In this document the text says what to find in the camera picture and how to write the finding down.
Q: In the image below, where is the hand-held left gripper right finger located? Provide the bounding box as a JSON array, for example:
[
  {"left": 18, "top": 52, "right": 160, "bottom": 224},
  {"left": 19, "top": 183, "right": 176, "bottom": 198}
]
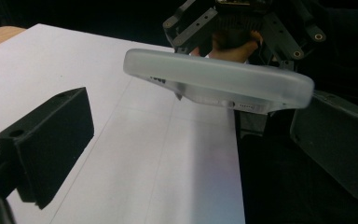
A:
[{"left": 290, "top": 90, "right": 358, "bottom": 202}]

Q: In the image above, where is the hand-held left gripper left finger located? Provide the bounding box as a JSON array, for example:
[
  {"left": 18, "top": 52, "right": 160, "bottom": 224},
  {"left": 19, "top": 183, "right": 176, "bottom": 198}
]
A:
[{"left": 0, "top": 87, "right": 95, "bottom": 210}]

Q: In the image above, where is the translucent phone case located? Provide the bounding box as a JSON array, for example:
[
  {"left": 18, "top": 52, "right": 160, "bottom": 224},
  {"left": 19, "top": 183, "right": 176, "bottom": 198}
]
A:
[{"left": 123, "top": 48, "right": 315, "bottom": 116}]

